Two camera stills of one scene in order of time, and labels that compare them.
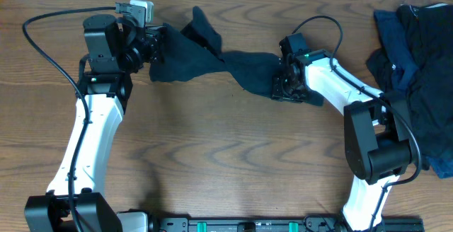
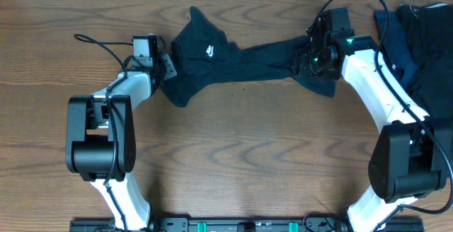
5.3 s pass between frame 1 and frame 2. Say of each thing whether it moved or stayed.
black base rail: stayed
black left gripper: moved
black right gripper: moved
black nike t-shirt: moved
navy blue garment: stayed
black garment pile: stayed
